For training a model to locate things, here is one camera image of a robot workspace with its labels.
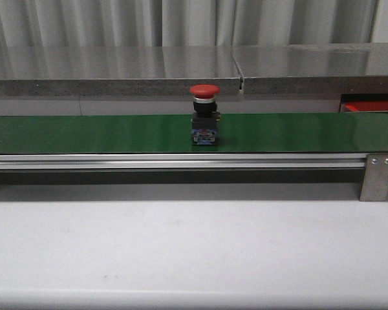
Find red mushroom push button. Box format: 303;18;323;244
189;84;221;146

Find green conveyor belt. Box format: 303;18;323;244
0;112;388;154

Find left grey stone slab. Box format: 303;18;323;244
0;46;243;97

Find grey stone slab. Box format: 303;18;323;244
232;43;388;95
0;46;243;97

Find right grey stone slab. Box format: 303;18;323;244
232;43;388;95

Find red plastic bin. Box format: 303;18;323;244
342;101;388;112

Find grey pleated curtain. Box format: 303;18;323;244
0;1;378;47

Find aluminium conveyor side rail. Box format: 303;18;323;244
0;153;367;170

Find steel conveyor support bracket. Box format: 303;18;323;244
360;153;388;202

